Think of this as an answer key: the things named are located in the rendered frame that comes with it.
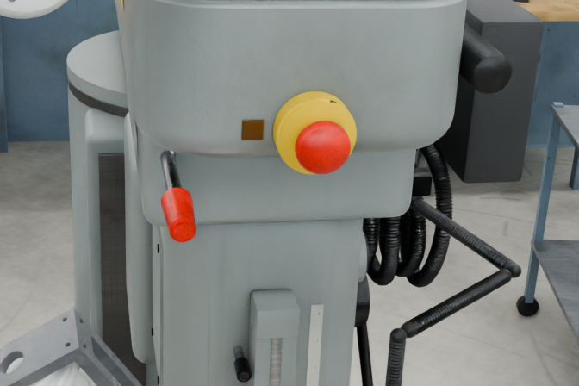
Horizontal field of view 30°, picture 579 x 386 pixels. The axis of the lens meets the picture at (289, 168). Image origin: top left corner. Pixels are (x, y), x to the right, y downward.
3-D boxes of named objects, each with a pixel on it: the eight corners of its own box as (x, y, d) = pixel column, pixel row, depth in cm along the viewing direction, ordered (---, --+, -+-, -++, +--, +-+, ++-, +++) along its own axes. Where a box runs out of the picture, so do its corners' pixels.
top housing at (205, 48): (473, 159, 84) (498, -44, 78) (135, 170, 80) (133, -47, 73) (339, 5, 127) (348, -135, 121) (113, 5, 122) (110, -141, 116)
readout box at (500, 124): (531, 183, 135) (555, 20, 127) (462, 185, 134) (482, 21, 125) (476, 126, 153) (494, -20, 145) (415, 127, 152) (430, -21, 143)
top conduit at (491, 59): (510, 96, 86) (516, 53, 85) (460, 96, 85) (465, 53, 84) (370, -33, 127) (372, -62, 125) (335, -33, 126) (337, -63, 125)
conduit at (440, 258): (445, 314, 138) (463, 164, 130) (321, 321, 135) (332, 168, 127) (405, 248, 154) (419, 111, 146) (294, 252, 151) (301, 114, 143)
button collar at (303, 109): (354, 174, 81) (360, 98, 78) (275, 177, 80) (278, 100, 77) (348, 164, 83) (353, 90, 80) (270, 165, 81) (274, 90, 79)
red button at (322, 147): (351, 178, 77) (355, 126, 76) (296, 180, 77) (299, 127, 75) (341, 160, 80) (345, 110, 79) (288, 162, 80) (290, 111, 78)
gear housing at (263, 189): (416, 222, 97) (427, 117, 93) (142, 233, 92) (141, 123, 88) (334, 97, 127) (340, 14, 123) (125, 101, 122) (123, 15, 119)
